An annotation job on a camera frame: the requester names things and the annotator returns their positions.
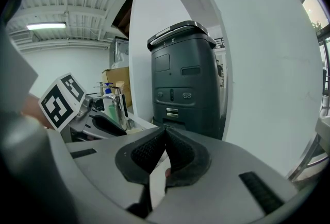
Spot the dark grey wheeled machine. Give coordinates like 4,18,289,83
146,20,225,141

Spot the person's left forearm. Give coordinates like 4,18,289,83
21,96,54,130

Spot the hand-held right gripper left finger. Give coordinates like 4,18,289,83
47,126,168,219

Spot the blue pump soap bottle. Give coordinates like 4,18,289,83
103,82,114,96

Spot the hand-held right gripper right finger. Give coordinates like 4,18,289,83
146,127,299,224

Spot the fluorescent ceiling light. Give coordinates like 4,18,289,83
25,21,67,31

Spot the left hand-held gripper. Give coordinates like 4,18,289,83
38,72,127,143

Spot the brown cardboard box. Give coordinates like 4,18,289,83
102,66,133,108

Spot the window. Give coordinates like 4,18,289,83
301,0,330,38

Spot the steel cabinet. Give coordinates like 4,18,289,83
109,36,129,69

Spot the chrome faucet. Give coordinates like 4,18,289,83
92,87,129,131

